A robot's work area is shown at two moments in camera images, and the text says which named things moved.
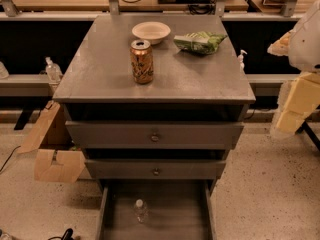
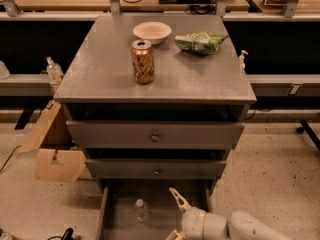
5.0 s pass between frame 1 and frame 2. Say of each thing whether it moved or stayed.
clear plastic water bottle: stayed
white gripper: moved
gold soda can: stayed
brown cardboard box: stayed
